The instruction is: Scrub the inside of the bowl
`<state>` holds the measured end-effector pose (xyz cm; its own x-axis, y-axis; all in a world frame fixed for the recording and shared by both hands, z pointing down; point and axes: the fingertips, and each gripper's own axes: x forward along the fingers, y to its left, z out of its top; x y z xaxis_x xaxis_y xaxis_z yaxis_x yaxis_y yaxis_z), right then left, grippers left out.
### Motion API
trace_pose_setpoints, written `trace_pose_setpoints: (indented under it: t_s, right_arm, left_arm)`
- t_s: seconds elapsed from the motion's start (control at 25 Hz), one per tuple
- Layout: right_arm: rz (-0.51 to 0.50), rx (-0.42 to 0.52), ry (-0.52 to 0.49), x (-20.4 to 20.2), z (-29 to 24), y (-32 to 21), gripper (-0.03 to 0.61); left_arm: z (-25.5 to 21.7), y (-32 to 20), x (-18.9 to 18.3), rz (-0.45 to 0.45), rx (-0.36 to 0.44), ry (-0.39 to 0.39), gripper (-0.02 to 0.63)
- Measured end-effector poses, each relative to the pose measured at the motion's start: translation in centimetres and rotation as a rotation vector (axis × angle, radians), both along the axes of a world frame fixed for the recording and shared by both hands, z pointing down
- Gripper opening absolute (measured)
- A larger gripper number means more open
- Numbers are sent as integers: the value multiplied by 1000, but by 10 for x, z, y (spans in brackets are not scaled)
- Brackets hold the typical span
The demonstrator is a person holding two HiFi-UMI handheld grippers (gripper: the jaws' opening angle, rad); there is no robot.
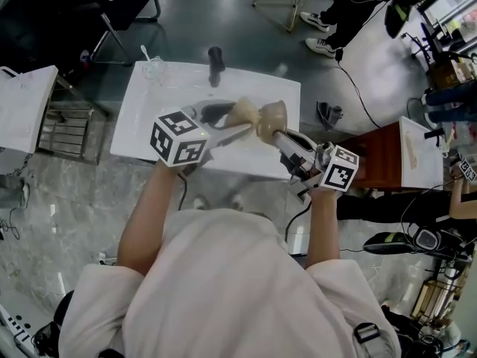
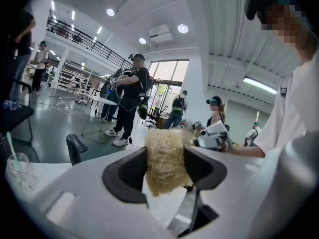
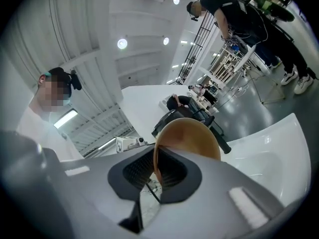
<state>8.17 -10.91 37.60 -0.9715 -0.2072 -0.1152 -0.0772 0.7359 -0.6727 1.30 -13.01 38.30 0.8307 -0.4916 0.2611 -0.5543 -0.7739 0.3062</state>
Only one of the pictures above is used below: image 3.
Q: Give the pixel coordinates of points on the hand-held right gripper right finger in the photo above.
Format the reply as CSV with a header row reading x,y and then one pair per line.
x,y
211,208

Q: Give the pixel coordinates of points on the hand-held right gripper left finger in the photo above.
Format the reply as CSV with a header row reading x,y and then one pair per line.
x,y
87,195

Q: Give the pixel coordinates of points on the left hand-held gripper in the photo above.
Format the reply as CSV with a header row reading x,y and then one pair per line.
x,y
124,144

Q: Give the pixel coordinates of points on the black chair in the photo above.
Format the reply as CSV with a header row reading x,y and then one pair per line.
x,y
164,123

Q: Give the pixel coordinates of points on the long ceiling lamp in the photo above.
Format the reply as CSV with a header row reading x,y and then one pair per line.
x,y
65,118

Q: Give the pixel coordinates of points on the person's white shirt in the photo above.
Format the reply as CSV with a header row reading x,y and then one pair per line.
x,y
42,133

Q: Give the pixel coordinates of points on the white sink basin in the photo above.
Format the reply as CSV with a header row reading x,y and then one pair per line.
x,y
274,146

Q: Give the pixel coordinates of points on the person's head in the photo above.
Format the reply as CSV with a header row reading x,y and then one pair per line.
x,y
52,93

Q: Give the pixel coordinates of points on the white shelf rack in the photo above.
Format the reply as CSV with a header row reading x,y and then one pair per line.
x,y
221,68

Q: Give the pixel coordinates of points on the black balcony railing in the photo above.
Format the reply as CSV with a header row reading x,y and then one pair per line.
x,y
202,29

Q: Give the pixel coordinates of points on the round white table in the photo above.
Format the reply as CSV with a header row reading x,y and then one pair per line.
x,y
245,58

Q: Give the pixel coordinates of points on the black backpack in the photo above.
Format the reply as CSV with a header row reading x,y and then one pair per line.
x,y
279,11

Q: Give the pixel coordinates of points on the black head camera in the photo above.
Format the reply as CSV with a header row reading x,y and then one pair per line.
x,y
76,80

